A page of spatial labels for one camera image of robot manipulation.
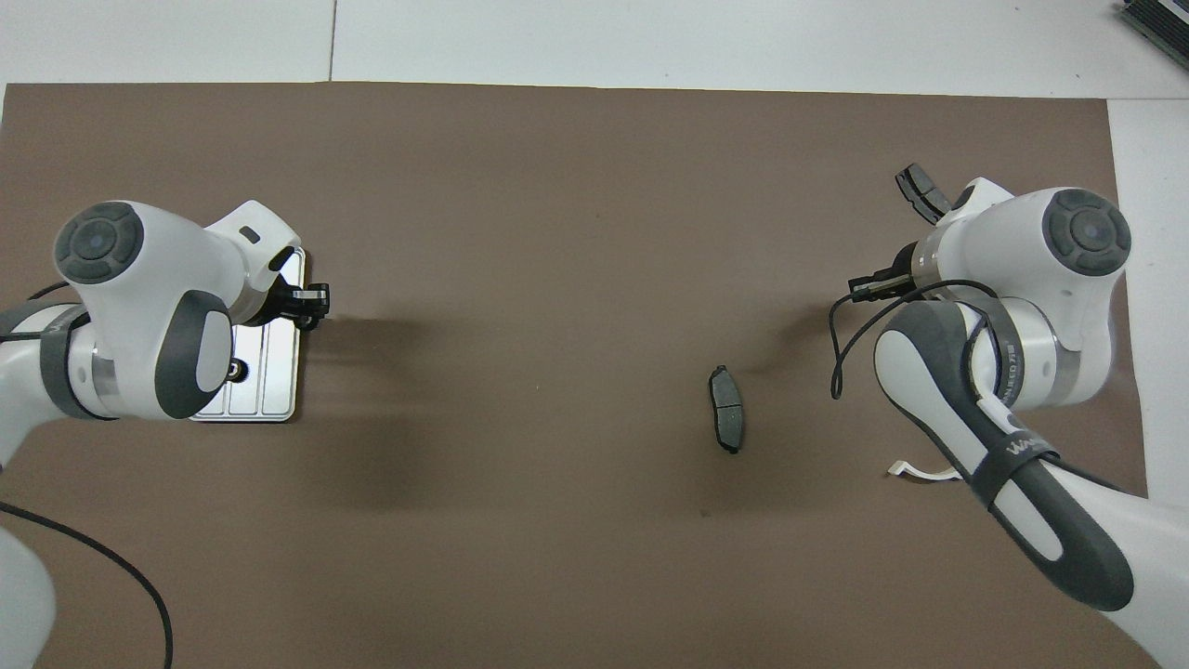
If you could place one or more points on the brown table mat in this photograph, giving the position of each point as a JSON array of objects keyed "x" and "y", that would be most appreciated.
[{"x": 557, "y": 186}]

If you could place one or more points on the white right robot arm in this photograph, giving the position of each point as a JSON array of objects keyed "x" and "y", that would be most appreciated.
[{"x": 1003, "y": 232}]

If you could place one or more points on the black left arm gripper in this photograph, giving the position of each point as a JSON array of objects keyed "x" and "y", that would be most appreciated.
[{"x": 280, "y": 302}]

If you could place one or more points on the white curved plastic clip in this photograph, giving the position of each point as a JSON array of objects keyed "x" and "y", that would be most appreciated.
[{"x": 915, "y": 472}]

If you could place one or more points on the dark ribbed device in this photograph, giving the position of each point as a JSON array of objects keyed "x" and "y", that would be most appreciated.
[{"x": 1166, "y": 23}]

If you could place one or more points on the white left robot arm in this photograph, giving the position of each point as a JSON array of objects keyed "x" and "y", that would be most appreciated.
[{"x": 186, "y": 269}]

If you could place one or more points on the silver metal tray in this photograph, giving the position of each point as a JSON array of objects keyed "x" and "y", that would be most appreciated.
[{"x": 274, "y": 372}]

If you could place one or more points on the short split grey brake pad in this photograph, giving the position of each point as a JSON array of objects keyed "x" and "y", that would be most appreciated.
[{"x": 920, "y": 186}]

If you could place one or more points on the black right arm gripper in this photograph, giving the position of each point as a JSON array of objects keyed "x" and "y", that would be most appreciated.
[{"x": 903, "y": 268}]

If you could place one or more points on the long grey brake pad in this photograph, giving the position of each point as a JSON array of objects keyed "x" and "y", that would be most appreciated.
[{"x": 727, "y": 413}]

